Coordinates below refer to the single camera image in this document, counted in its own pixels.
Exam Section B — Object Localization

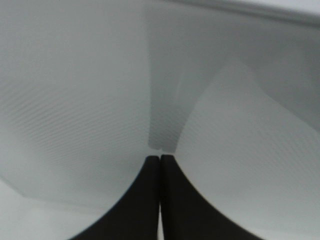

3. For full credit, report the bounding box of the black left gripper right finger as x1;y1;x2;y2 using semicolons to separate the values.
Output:
160;155;258;240

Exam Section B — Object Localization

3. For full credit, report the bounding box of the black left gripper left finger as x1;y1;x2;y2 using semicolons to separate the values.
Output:
72;156;160;240

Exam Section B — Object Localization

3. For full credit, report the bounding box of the white microwave door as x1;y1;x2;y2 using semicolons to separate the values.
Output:
0;0;320;240

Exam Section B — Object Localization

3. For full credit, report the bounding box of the white microwave oven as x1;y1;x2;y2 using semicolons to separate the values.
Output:
0;0;320;240

